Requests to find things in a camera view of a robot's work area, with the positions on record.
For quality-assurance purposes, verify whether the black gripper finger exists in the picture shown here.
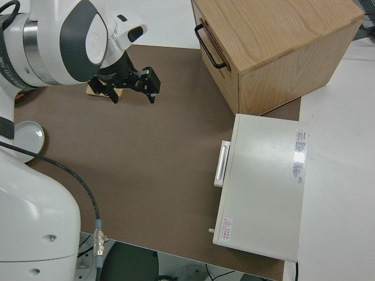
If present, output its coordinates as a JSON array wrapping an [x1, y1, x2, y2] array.
[[128, 66, 161, 105], [89, 76, 121, 105]]

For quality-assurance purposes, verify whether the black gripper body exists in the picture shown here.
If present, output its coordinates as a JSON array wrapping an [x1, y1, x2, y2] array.
[[96, 53, 138, 87]]

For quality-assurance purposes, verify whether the wooden mug tree stand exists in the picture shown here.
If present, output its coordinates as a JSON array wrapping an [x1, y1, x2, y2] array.
[[86, 83, 124, 100]]

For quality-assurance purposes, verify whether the brown table mat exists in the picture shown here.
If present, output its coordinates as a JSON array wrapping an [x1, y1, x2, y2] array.
[[13, 43, 303, 281]]

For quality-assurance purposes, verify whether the light wooden drawer cabinet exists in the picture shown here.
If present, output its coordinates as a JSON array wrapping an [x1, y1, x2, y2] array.
[[192, 0, 365, 116]]

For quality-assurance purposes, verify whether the white toaster oven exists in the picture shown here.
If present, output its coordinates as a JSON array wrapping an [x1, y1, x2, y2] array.
[[212, 113, 310, 263]]

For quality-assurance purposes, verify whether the black drawer handle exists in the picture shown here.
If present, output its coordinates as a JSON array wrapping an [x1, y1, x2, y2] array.
[[194, 23, 228, 69]]

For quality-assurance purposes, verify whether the white oven door handle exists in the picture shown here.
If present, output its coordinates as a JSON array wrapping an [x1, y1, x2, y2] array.
[[213, 140, 233, 188]]

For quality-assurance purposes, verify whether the black cable with metal connector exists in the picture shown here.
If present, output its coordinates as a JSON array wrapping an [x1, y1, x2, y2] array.
[[0, 140, 107, 281]]

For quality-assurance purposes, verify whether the dark round base plate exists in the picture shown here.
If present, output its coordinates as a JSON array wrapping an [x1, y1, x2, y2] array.
[[100, 241, 159, 281]]

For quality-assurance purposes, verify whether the gray round base plate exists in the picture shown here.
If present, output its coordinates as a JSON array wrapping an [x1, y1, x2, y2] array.
[[159, 259, 206, 281]]

